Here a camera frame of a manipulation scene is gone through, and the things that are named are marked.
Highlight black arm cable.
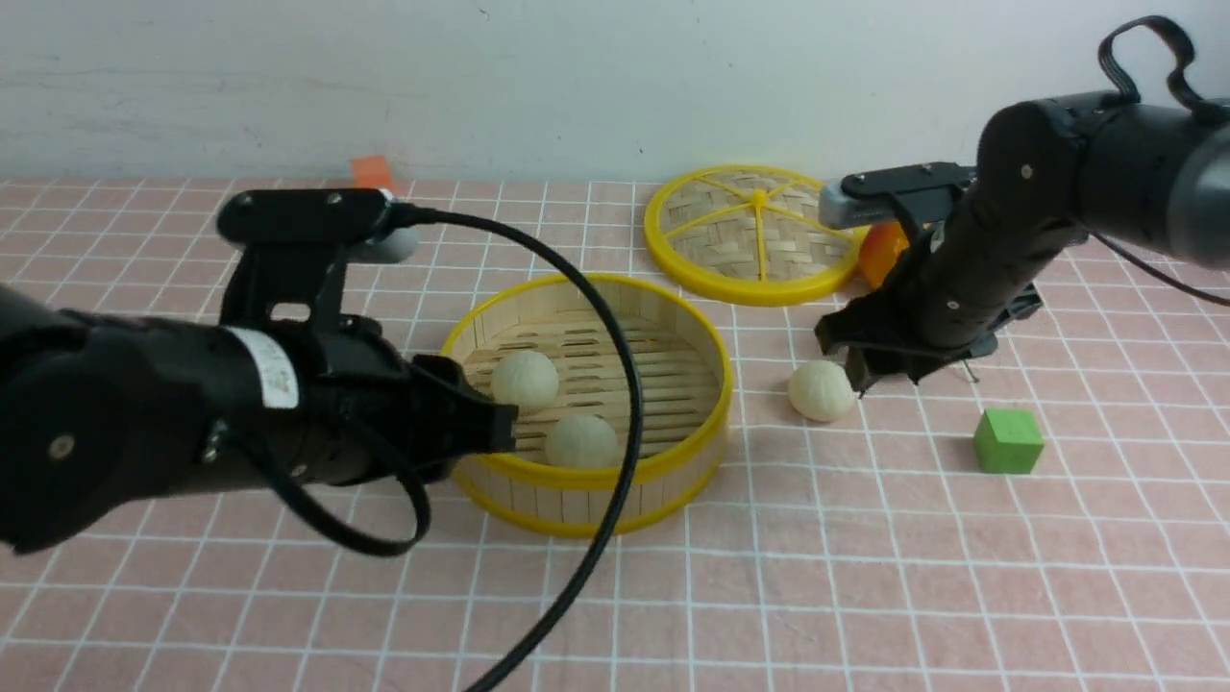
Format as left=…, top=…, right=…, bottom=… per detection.
left=1084, top=14, right=1230, bottom=309
left=231, top=206, right=645, bottom=692

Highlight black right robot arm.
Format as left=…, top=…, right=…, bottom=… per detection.
left=814, top=92, right=1229, bottom=391

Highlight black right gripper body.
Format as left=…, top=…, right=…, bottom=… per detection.
left=814, top=192, right=1077, bottom=376

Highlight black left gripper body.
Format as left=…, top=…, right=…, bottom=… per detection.
left=228, top=318, right=462, bottom=486

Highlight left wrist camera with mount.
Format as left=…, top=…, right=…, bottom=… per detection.
left=216, top=188, right=419, bottom=333

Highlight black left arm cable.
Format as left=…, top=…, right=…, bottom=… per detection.
left=231, top=206, right=645, bottom=692

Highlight white bun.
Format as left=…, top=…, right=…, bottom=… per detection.
left=787, top=359, right=857, bottom=424
left=544, top=413, right=624, bottom=470
left=490, top=350, right=558, bottom=411

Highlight pink checkered tablecloth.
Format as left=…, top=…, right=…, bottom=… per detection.
left=2, top=242, right=1229, bottom=691

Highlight woven bamboo steamer lid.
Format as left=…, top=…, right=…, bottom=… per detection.
left=642, top=165, right=870, bottom=309

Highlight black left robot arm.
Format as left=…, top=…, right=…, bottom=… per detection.
left=1, top=288, right=517, bottom=557

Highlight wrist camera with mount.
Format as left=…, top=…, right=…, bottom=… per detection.
left=817, top=161, right=975, bottom=240
left=216, top=188, right=419, bottom=333

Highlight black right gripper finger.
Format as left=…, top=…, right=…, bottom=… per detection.
left=947, top=327, right=1000, bottom=364
left=843, top=345, right=889, bottom=395

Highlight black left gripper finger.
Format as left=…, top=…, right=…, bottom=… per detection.
left=423, top=358, right=518, bottom=457

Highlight bamboo steamer tray yellow rims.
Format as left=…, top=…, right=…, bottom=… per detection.
left=442, top=273, right=734, bottom=540

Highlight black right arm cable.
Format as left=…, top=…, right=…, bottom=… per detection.
left=1084, top=14, right=1230, bottom=309

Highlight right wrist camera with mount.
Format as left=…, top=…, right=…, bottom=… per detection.
left=817, top=161, right=975, bottom=240

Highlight orange yellow toy pear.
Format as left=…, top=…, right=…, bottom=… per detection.
left=856, top=222, right=909, bottom=290

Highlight orange foam cube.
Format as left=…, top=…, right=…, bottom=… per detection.
left=351, top=155, right=397, bottom=193

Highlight green foam cube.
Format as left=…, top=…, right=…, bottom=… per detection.
left=972, top=408, right=1046, bottom=476

